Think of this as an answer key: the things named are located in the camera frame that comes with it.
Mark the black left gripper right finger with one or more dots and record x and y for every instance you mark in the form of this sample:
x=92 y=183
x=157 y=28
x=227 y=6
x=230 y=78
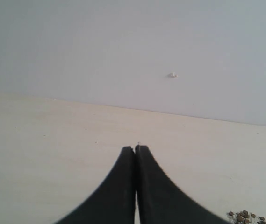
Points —
x=160 y=201

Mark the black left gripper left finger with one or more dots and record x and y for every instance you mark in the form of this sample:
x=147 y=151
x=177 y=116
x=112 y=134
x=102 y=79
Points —
x=114 y=201

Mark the scattered white rice grains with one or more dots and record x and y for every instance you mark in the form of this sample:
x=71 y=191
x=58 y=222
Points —
x=242 y=218

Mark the white lump on wall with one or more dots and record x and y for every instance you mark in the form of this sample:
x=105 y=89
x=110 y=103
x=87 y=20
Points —
x=172 y=75

